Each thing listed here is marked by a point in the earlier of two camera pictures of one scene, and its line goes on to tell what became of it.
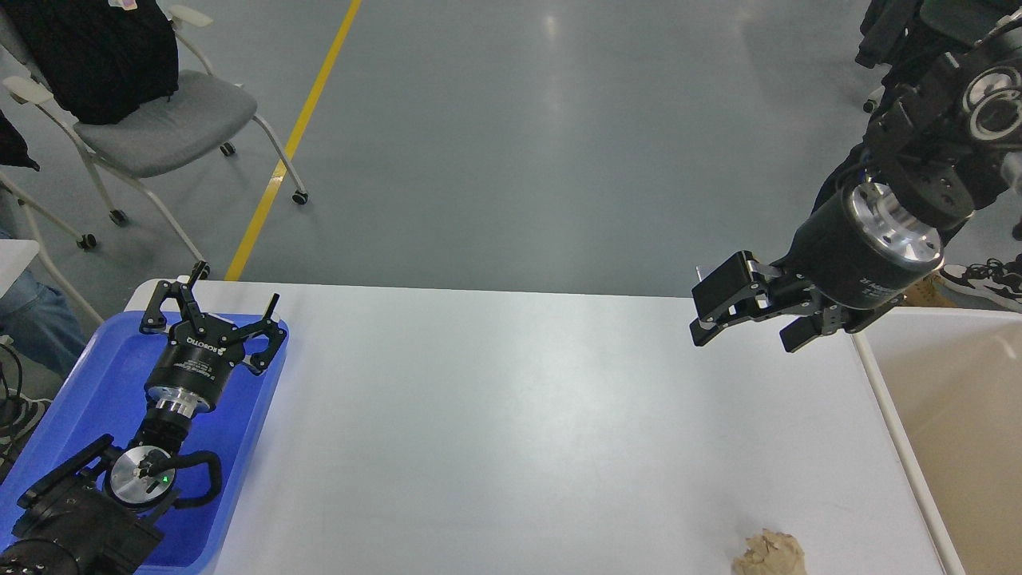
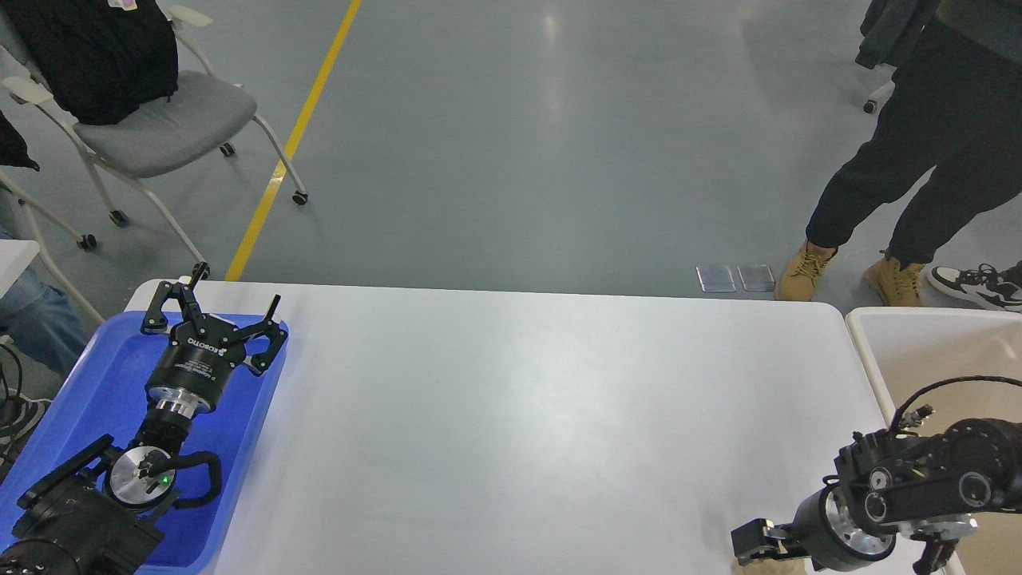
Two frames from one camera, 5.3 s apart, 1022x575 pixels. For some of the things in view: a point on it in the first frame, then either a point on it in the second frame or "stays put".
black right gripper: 862,251 -> 825,532
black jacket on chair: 101,61 stays put
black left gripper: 193,368 stays put
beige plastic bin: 948,382 stays put
